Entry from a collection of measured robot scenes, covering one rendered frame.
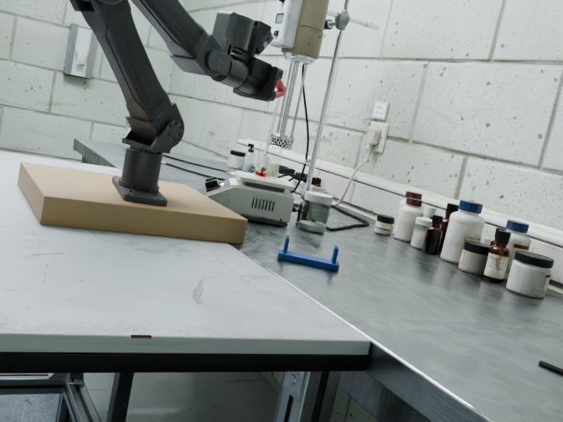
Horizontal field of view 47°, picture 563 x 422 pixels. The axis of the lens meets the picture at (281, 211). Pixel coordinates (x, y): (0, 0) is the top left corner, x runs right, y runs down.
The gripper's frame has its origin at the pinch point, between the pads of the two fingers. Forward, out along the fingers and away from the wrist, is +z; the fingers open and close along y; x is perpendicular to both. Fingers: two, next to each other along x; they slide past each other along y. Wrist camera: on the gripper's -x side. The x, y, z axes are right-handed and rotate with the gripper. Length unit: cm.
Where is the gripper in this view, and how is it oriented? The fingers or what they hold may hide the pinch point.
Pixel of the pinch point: (281, 90)
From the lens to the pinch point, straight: 139.2
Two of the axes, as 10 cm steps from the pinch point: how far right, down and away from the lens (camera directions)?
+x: -2.5, 9.7, 0.7
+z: 5.9, 0.9, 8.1
